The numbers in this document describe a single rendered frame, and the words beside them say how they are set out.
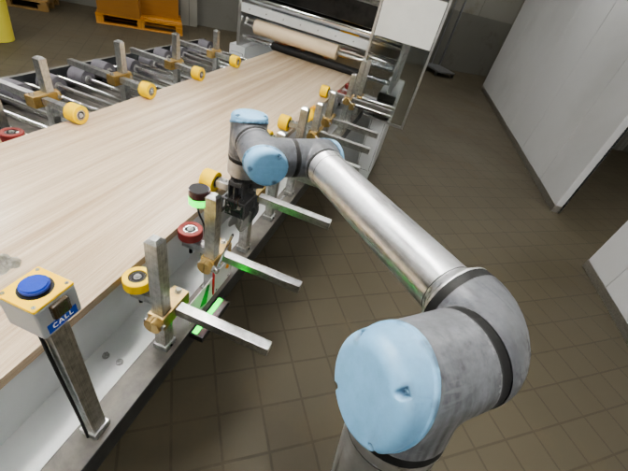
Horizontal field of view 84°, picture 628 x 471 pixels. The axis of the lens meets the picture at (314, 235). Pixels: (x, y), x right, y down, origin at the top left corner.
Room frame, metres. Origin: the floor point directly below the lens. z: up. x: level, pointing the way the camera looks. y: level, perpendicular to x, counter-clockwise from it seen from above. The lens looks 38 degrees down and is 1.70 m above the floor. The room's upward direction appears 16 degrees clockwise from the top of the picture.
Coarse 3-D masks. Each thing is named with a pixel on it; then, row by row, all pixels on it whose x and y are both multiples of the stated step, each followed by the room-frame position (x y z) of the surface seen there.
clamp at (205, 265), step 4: (220, 240) 0.88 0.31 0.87; (220, 244) 0.86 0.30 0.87; (224, 244) 0.86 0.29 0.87; (220, 248) 0.84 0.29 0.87; (224, 248) 0.85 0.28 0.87; (228, 248) 0.86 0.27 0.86; (220, 252) 0.82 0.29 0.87; (204, 256) 0.78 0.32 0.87; (220, 256) 0.81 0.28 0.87; (204, 260) 0.77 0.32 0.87; (208, 260) 0.77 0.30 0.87; (212, 260) 0.78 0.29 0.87; (216, 260) 0.78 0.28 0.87; (200, 264) 0.76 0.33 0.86; (204, 264) 0.75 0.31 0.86; (208, 264) 0.76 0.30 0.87; (212, 264) 0.77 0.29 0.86; (216, 264) 0.79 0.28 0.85; (200, 268) 0.76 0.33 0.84; (204, 268) 0.75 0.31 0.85; (208, 268) 0.75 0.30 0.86; (204, 272) 0.75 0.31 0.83; (208, 272) 0.75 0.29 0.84; (212, 272) 0.77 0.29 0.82
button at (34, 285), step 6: (30, 276) 0.31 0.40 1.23; (36, 276) 0.31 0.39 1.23; (42, 276) 0.31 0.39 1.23; (24, 282) 0.29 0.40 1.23; (30, 282) 0.30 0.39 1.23; (36, 282) 0.30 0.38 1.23; (42, 282) 0.30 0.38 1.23; (48, 282) 0.30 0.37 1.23; (18, 288) 0.28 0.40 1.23; (24, 288) 0.28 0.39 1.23; (30, 288) 0.29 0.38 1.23; (36, 288) 0.29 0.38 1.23; (42, 288) 0.29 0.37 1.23; (48, 288) 0.30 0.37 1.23; (24, 294) 0.28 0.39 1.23; (30, 294) 0.28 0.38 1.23; (36, 294) 0.28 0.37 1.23
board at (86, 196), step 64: (256, 64) 2.91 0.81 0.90; (64, 128) 1.25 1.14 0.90; (128, 128) 1.39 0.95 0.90; (192, 128) 1.56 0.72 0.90; (0, 192) 0.79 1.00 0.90; (64, 192) 0.87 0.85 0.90; (128, 192) 0.96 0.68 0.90; (64, 256) 0.61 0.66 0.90; (128, 256) 0.67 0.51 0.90; (0, 320) 0.39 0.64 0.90; (0, 384) 0.27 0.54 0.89
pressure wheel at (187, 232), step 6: (186, 222) 0.88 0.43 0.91; (192, 222) 0.88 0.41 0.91; (180, 228) 0.84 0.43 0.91; (186, 228) 0.85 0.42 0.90; (192, 228) 0.85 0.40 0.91; (198, 228) 0.87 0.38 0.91; (180, 234) 0.82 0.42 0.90; (186, 234) 0.82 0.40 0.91; (192, 234) 0.83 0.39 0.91; (198, 234) 0.84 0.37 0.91; (180, 240) 0.82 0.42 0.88; (186, 240) 0.82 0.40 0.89; (192, 240) 0.82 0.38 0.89; (198, 240) 0.84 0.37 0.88; (192, 252) 0.85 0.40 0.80
